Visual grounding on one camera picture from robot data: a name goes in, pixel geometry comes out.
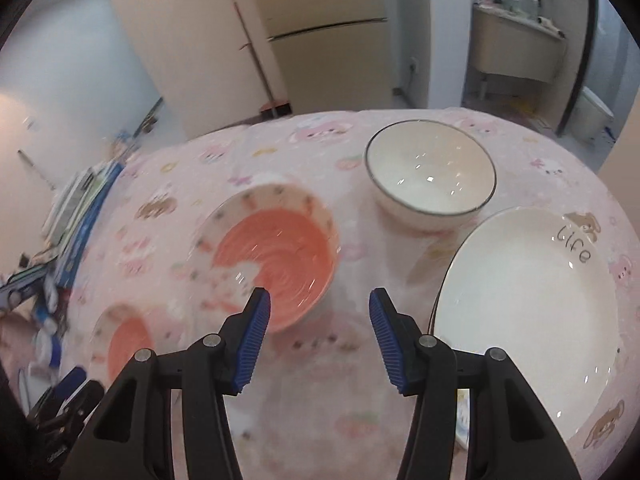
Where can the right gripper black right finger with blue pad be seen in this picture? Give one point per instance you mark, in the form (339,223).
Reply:
(511,435)

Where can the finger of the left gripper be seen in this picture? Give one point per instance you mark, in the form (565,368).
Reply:
(50,403)
(60,434)

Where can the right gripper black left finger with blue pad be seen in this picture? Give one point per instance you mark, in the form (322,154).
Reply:
(128,435)

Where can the pink strawberry bowl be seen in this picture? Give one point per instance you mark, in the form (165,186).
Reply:
(123,329)
(277,236)

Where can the stack of books and boxes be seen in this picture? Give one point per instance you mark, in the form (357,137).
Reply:
(36,295)

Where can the white plate with life text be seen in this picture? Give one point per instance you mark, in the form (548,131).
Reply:
(533,284)

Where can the pink cartoon tablecloth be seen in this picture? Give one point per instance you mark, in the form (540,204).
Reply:
(320,405)

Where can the white bowl black rim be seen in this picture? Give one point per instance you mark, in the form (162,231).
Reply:
(429,176)

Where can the white toilet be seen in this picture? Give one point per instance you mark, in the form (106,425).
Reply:
(590,117)

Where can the bathroom vanity cabinet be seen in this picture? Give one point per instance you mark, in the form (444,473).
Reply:
(507,45)

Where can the beige refrigerator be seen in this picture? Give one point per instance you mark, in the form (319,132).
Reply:
(317,54)

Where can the red broom with wooden handle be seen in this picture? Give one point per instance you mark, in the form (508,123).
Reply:
(273,107)

